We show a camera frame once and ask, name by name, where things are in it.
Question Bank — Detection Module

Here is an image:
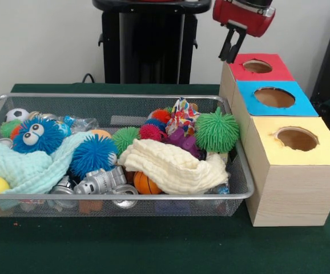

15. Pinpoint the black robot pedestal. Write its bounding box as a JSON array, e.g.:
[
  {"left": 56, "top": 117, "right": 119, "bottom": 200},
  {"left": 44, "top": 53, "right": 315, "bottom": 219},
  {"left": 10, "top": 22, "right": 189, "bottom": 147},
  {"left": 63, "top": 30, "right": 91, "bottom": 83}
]
[{"left": 92, "top": 0, "right": 213, "bottom": 84}]

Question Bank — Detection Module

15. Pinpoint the mint waffle cloth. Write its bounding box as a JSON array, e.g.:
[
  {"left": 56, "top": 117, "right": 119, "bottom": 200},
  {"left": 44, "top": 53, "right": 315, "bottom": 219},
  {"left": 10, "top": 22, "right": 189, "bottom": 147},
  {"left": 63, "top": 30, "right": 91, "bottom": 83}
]
[{"left": 0, "top": 131, "right": 93, "bottom": 195}]

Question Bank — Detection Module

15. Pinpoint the shallow silver mesh bin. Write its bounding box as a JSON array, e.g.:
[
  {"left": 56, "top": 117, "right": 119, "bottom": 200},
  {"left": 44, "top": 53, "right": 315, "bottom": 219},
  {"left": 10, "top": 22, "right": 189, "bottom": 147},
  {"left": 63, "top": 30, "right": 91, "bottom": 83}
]
[{"left": 0, "top": 92, "right": 256, "bottom": 218}]

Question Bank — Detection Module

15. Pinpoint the wooden box with three holes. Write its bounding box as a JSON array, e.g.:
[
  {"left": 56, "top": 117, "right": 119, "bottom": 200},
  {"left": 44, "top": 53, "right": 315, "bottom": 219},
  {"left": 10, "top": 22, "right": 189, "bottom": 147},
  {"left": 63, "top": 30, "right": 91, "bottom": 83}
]
[{"left": 219, "top": 53, "right": 330, "bottom": 228}]

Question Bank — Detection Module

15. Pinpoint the small orange basketball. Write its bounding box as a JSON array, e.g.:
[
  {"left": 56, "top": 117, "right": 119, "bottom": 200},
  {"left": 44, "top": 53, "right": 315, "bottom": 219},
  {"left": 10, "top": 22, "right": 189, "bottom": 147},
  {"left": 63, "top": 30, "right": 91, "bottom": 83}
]
[{"left": 133, "top": 170, "right": 163, "bottom": 195}]

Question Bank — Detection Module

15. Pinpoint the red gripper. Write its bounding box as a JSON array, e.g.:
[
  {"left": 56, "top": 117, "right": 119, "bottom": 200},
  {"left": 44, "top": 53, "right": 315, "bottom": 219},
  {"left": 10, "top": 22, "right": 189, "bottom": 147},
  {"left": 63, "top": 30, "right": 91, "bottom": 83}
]
[{"left": 212, "top": 0, "right": 276, "bottom": 64}]

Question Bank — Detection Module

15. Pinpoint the plain blue spiky ball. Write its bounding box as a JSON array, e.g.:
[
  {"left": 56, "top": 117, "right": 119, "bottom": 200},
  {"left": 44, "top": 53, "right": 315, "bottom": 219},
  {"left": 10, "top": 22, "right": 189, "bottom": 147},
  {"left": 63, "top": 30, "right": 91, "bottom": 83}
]
[{"left": 69, "top": 134, "right": 119, "bottom": 180}]

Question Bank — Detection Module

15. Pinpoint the silver robot toy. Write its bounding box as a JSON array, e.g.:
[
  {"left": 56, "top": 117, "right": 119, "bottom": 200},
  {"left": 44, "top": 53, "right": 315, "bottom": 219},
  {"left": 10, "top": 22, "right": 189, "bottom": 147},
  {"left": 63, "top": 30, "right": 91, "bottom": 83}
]
[{"left": 73, "top": 165, "right": 127, "bottom": 195}]

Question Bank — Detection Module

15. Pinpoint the dark green table cloth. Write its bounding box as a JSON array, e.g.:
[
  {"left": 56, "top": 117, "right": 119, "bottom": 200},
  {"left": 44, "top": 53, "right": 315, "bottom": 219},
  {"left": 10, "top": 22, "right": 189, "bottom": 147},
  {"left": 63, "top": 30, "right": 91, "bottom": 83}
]
[{"left": 0, "top": 82, "right": 330, "bottom": 274}]

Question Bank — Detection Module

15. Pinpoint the small green spiky ball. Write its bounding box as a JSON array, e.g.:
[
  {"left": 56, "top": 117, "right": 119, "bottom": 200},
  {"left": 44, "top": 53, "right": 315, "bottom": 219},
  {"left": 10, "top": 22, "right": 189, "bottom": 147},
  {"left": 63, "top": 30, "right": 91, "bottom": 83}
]
[{"left": 112, "top": 127, "right": 142, "bottom": 156}]

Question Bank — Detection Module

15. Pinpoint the small soccer ball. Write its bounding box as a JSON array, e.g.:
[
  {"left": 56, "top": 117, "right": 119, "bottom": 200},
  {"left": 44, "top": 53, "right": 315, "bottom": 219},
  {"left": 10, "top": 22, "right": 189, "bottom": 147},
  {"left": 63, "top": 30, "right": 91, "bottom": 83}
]
[{"left": 5, "top": 107, "right": 30, "bottom": 123}]

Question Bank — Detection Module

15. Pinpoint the blue spiky ball with eyes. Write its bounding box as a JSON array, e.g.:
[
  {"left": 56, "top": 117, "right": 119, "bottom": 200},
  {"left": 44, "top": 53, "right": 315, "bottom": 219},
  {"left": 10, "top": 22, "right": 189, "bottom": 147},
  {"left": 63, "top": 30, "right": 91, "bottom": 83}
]
[{"left": 12, "top": 116, "right": 66, "bottom": 155}]

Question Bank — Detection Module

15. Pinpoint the cream waffle cloth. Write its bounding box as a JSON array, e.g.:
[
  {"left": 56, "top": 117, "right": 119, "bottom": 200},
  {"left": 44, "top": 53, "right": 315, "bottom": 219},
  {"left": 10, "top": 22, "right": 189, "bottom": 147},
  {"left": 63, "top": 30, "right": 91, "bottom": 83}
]
[{"left": 118, "top": 139, "right": 229, "bottom": 195}]

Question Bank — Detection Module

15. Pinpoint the large green spiky ball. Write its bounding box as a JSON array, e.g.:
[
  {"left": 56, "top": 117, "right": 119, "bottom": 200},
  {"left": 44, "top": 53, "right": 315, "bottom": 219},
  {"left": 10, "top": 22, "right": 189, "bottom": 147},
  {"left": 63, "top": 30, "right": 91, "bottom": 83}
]
[{"left": 195, "top": 107, "right": 241, "bottom": 154}]

